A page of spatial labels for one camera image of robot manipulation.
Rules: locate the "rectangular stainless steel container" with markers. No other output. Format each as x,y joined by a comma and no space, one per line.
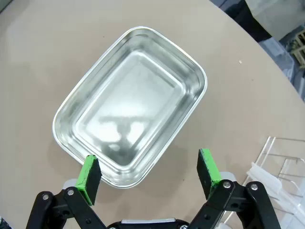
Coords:
133,95

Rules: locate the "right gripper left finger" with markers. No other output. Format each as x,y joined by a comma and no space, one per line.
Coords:
89,176

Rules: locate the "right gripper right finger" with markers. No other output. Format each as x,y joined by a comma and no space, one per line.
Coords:
207,169

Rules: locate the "clear plastic locking lid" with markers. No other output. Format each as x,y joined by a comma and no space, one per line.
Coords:
262,176
288,202

